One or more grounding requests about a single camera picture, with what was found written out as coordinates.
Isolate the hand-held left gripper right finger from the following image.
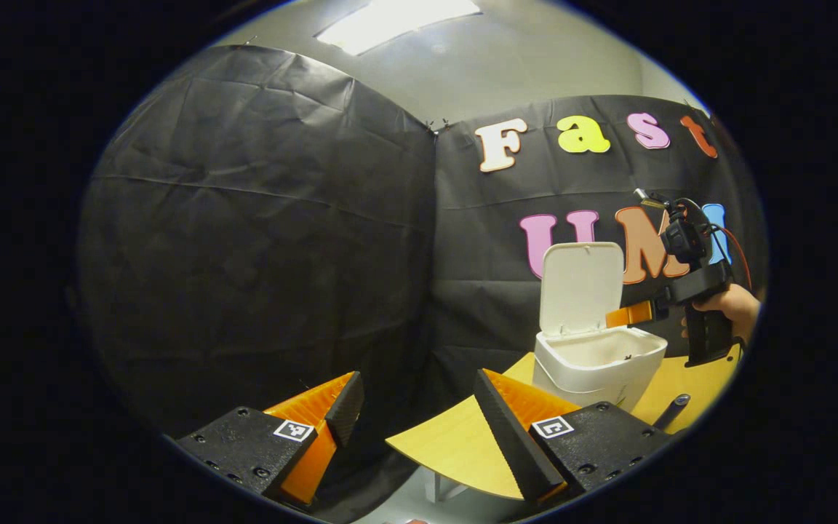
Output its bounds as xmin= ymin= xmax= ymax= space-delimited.
xmin=473 ymin=368 xmax=674 ymax=507

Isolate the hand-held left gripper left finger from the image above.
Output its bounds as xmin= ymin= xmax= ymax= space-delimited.
xmin=175 ymin=371 xmax=365 ymax=508

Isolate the white desktop garbage bin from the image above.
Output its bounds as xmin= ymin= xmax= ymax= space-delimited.
xmin=533 ymin=242 xmax=669 ymax=413

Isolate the white desk leg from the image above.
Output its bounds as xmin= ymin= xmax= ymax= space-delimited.
xmin=425 ymin=468 xmax=465 ymax=504

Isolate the black desk clamp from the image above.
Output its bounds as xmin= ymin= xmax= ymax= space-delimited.
xmin=653 ymin=394 xmax=691 ymax=432

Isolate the ceiling light panel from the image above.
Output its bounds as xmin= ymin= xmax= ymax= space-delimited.
xmin=315 ymin=0 xmax=482 ymax=57

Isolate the orange gripper cable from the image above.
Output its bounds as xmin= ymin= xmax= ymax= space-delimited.
xmin=710 ymin=224 xmax=753 ymax=292

